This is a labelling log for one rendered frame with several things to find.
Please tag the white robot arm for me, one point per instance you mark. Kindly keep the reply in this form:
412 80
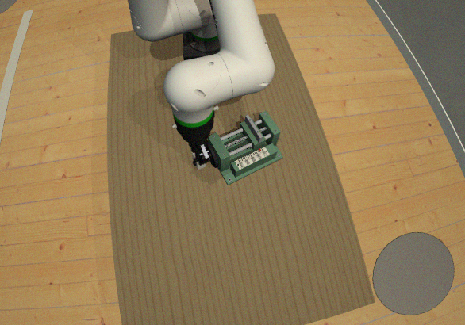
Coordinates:
243 65

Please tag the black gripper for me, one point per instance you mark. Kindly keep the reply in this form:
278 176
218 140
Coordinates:
199 147

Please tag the green bench vise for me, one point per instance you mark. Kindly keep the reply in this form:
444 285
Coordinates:
243 152

